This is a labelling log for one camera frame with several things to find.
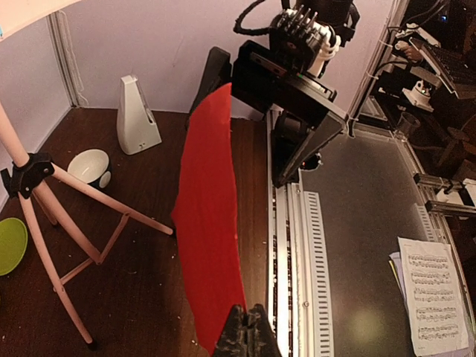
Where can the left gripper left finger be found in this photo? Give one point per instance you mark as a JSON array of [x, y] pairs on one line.
[[232, 341]]

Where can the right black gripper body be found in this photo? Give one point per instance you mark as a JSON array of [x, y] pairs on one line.
[[309, 119]]

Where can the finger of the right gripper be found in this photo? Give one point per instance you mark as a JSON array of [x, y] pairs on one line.
[[217, 72]]

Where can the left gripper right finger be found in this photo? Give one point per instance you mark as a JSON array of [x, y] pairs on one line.
[[261, 341]]

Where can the white metronome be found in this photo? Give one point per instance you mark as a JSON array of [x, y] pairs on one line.
[[136, 126]]

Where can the red sheet music paper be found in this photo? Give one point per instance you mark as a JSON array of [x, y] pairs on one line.
[[205, 217]]

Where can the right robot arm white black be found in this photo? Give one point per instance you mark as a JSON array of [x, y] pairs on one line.
[[343, 16]]

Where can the white and navy bowl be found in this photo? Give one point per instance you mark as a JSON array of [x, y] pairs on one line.
[[92, 167]]

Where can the white sheet music paper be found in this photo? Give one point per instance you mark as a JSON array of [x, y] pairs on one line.
[[433, 298]]

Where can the green plate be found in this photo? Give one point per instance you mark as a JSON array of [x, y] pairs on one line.
[[14, 242]]

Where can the aluminium front rail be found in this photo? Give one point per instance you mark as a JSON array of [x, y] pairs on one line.
[[299, 302]]

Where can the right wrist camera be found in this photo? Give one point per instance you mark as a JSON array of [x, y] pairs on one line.
[[302, 44]]

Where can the right aluminium frame post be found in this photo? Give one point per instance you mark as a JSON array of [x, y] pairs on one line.
[[60, 35]]

